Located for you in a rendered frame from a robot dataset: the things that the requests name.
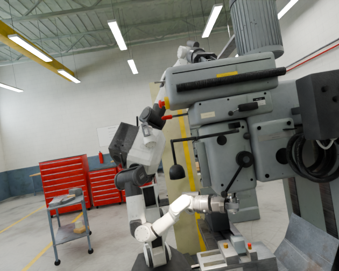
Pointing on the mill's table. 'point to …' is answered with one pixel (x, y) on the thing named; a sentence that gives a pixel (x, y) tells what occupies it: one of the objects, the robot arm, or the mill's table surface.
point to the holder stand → (217, 219)
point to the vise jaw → (231, 256)
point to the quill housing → (227, 157)
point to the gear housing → (207, 108)
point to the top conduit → (231, 79)
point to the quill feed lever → (244, 156)
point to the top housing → (181, 100)
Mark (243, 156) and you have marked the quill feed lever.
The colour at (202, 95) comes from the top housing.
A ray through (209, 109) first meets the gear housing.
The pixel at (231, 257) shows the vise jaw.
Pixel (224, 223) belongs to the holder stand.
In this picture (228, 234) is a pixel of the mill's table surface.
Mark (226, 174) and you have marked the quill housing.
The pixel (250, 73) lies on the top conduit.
